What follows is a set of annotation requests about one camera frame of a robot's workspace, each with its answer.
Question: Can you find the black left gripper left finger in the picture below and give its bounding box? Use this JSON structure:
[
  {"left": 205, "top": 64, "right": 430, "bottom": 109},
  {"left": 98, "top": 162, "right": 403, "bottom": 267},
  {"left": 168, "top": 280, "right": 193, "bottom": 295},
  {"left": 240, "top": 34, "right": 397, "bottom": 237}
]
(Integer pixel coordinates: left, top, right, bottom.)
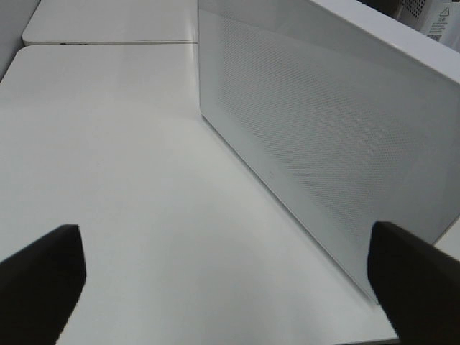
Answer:
[{"left": 1, "top": 224, "right": 86, "bottom": 344}]

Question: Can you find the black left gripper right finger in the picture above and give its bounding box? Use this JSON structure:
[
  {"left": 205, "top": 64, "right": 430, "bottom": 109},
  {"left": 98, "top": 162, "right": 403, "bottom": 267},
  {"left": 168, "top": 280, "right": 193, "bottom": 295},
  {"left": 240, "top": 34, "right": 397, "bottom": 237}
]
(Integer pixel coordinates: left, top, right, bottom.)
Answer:
[{"left": 367, "top": 221, "right": 459, "bottom": 344}]

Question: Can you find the white microwave door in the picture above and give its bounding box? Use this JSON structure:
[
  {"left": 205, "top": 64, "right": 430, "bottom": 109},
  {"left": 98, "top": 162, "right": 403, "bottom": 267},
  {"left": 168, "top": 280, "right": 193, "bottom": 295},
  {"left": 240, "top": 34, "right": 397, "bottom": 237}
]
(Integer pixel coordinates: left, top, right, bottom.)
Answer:
[{"left": 198, "top": 1, "right": 459, "bottom": 298}]

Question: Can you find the white microwave oven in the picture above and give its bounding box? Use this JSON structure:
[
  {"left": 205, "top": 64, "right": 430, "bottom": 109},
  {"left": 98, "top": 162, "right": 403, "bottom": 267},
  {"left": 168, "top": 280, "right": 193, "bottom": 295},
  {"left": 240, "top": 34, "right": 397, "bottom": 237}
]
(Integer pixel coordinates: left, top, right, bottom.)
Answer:
[{"left": 361, "top": 0, "right": 459, "bottom": 52}]

